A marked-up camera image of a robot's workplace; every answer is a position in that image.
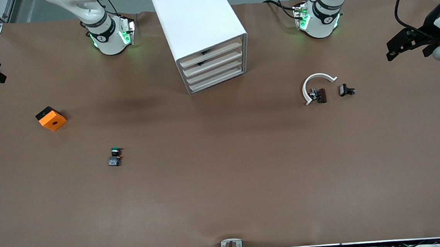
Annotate white plastic bin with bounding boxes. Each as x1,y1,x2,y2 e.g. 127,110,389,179
185,58,246,85

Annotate white drawer cabinet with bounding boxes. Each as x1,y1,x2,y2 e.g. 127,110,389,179
151,0,252,97

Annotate small black clip component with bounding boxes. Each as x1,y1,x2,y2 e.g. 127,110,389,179
338,83,357,97

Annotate white drawer with wooden front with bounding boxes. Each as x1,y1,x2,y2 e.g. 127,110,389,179
178,38,245,68
188,67,248,94
181,48,245,77

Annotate brown table cover sheet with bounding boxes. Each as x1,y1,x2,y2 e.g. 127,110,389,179
0,0,440,247

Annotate black base cable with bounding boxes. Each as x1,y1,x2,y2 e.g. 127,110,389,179
263,0,299,22

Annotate green push button switch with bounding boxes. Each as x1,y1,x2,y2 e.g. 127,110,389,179
107,146,124,167

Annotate dark brown small component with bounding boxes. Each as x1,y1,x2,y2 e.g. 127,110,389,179
309,87,327,105

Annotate white curved plastic part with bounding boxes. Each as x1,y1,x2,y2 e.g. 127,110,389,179
301,72,340,106

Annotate orange and black box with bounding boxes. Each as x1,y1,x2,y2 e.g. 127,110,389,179
34,105,68,133

